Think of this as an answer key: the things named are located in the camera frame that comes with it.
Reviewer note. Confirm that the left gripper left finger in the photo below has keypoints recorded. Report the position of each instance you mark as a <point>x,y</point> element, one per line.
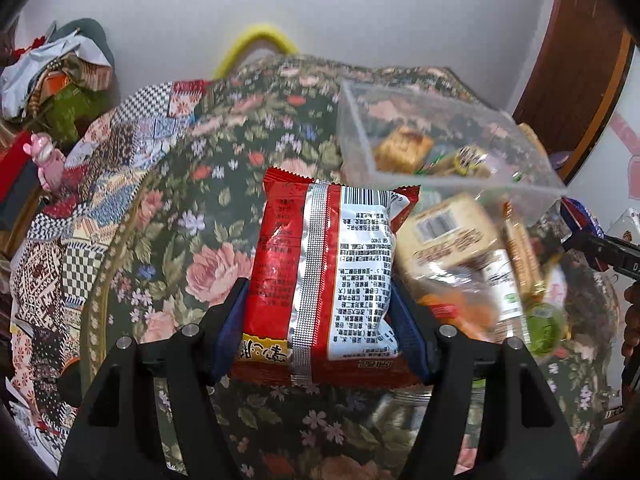
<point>147,413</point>

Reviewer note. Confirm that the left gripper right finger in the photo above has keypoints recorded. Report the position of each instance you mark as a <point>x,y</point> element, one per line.
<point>524,434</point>

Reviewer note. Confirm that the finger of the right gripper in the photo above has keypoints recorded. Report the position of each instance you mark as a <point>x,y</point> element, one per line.
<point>606,252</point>

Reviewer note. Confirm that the blue biscuit snack bag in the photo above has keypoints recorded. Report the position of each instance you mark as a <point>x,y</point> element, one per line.
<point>580,223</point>

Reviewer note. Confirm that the red white snack bag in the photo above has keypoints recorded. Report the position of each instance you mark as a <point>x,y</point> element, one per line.
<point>319,293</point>

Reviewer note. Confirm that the round yellow label cookie pack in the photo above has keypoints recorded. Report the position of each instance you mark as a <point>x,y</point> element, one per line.
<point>468,161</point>

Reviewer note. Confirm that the green snack bag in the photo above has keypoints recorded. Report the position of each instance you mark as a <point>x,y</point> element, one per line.
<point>439,161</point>

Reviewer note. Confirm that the clear cracker pack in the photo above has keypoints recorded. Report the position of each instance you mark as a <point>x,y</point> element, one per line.
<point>524,262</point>

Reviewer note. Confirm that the beige barcode bread pack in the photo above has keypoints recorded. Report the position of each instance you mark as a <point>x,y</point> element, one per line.
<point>439,253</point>

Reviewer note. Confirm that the clear plastic storage box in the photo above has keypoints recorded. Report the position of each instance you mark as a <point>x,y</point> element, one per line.
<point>521,171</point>

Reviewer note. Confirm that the brown wooden door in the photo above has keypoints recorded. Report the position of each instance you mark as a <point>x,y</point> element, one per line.
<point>578,76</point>

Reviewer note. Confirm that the patchwork quilt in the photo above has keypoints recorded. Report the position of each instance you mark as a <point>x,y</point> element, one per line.
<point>54,270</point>

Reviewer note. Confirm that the orange wrapped cake snack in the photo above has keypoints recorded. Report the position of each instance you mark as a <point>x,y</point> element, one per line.
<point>403,150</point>

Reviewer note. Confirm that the pink plush toy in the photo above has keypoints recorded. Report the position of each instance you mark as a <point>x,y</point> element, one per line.
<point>48,159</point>

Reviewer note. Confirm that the red box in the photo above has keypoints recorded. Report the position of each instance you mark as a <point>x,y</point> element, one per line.
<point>13,160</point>

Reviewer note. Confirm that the pile of clothes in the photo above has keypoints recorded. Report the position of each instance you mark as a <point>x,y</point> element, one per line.
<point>59,84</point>

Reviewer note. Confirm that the yellow curved foam tube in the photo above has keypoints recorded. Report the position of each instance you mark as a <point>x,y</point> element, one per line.
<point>258,39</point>

